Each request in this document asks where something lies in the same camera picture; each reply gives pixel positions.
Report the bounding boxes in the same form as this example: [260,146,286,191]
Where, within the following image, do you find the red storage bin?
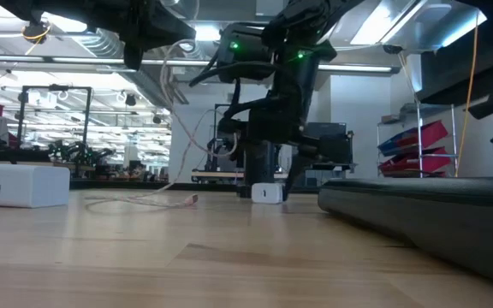
[378,146,452,177]
[377,119,449,157]

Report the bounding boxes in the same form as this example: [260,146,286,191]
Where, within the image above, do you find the bright ceiling light panel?
[350,0,487,48]

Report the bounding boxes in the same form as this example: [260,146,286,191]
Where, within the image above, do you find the yellow extension cable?
[454,12,481,177]

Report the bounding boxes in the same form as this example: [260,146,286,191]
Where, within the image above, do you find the yellow ceiling cable reel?
[21,20,53,44]

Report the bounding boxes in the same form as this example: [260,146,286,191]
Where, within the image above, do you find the background wooden table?
[190,169,247,181]

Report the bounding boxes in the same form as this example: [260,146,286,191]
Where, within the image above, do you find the black monitor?
[304,121,357,175]

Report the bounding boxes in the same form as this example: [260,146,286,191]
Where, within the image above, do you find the black background robot arms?
[48,139,116,175]

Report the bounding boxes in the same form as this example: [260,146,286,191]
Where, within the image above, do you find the white power strip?
[0,162,71,210]

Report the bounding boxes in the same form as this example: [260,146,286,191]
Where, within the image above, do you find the metal shelf rack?
[377,102,460,179]

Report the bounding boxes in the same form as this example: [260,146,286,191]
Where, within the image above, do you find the white USB wall charger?
[251,182,284,204]

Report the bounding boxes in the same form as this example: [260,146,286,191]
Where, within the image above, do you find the black background station frame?
[17,84,93,179]

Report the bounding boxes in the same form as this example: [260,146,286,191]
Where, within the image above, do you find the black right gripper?
[218,96,354,202]

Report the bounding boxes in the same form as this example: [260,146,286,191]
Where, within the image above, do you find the black tower power strip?
[236,140,278,198]

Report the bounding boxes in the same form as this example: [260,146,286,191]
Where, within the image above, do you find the pale pink USB cable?
[86,38,240,210]

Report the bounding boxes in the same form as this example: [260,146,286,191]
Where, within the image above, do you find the long ceiling light strip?
[317,63,394,74]

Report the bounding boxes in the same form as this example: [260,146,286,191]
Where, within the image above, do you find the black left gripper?
[100,0,197,72]

